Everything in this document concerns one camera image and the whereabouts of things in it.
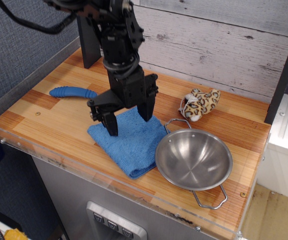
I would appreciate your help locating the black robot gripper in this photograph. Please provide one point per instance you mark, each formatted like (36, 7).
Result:
(135, 90)

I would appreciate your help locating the blue towel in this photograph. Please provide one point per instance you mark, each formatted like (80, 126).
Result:
(133, 149)

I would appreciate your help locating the blue handled metal spoon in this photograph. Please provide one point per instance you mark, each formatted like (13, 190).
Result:
(68, 91)

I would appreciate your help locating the stainless steel bowl with handles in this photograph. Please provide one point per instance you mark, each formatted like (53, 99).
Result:
(194, 160)

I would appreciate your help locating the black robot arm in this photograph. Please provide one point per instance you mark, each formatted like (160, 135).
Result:
(120, 37)

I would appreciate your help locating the leopard print plush toy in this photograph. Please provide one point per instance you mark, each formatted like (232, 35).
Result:
(196, 104)

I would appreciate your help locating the clear acrylic table guard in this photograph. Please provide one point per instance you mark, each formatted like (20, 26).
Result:
(76, 170)

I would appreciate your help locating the silver dispenser button panel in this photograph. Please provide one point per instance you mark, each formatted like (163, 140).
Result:
(107, 225)

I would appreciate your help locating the white grooved side cabinet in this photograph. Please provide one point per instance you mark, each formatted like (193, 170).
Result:
(273, 170)

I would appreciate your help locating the yellow object at bottom left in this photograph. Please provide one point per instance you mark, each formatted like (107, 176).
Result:
(14, 234)

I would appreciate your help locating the dark left vertical post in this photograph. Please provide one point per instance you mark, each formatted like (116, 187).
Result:
(89, 43)

